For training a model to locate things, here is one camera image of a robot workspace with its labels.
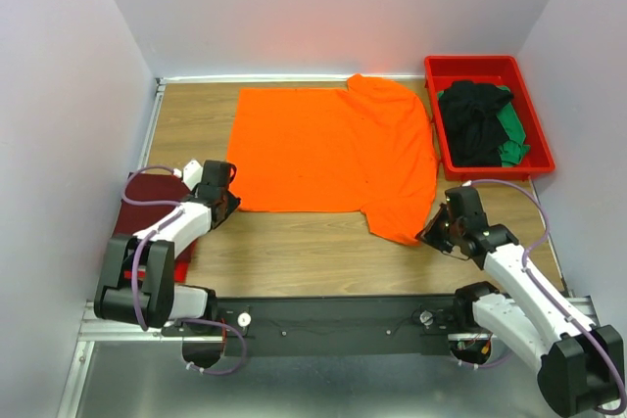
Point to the green t shirt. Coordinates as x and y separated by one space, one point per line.
514 149

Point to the aluminium extrusion rail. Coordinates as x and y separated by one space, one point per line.
94 331

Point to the bright red folded shirt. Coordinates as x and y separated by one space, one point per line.
179 273

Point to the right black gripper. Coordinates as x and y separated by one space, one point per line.
438 228

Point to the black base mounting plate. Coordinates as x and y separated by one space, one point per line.
339 326

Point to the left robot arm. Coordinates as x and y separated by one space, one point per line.
136 284

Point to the red plastic bin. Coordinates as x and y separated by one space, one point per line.
501 70

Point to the black t shirt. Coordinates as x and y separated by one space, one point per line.
469 112

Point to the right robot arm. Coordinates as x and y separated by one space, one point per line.
579 365

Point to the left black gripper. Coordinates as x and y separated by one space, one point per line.
225 204

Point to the orange t shirt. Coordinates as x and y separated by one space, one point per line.
365 147

